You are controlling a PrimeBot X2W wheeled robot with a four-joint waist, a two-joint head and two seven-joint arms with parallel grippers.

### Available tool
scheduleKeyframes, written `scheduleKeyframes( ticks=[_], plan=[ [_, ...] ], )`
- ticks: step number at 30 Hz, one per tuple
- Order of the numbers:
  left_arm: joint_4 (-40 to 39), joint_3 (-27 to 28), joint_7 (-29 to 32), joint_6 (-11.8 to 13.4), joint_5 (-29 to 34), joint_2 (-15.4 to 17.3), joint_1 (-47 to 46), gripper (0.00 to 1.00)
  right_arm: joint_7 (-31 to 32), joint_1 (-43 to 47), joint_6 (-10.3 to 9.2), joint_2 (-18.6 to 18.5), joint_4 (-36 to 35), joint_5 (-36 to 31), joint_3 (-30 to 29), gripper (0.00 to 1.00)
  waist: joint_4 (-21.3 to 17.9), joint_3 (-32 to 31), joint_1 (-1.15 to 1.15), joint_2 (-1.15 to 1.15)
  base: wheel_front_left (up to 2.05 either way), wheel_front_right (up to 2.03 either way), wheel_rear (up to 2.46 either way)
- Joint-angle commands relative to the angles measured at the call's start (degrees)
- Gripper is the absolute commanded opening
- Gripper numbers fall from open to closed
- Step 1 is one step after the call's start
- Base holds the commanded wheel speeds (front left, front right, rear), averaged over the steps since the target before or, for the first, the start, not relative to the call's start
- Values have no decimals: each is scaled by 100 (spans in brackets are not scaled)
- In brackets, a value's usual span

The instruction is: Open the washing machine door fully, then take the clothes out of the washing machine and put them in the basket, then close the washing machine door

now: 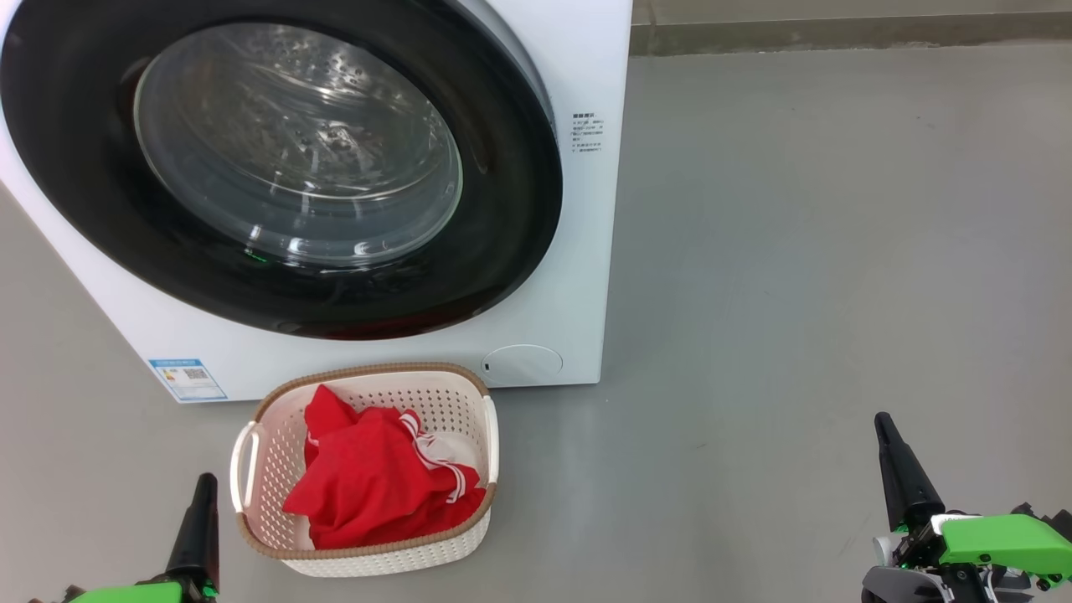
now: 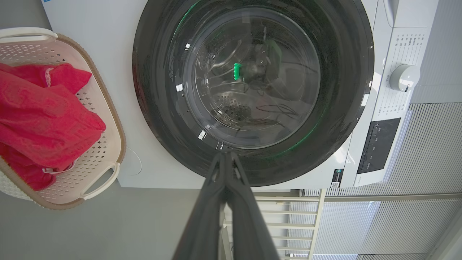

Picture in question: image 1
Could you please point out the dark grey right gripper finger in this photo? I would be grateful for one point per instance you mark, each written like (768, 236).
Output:
(909, 486)

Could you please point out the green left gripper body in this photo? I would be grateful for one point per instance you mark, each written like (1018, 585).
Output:
(126, 595)

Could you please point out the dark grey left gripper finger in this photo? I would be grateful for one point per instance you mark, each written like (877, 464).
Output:
(199, 544)

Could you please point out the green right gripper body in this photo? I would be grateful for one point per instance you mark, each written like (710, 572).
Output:
(1005, 544)

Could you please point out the red garment with white stripes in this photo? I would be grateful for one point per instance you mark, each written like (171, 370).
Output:
(368, 486)

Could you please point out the dark round glass washer door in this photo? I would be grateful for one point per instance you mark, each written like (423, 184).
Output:
(84, 209)

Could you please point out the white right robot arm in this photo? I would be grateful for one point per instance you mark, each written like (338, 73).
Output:
(896, 586)

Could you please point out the cream perforated laundry basket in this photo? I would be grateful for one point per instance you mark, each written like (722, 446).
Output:
(377, 561)

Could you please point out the white front-load washing machine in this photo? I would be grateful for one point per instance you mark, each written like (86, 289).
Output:
(578, 251)

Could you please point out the blue energy label sticker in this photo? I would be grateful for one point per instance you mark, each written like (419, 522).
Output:
(188, 381)

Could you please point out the round white filter cover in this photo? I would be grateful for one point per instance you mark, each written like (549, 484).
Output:
(523, 366)

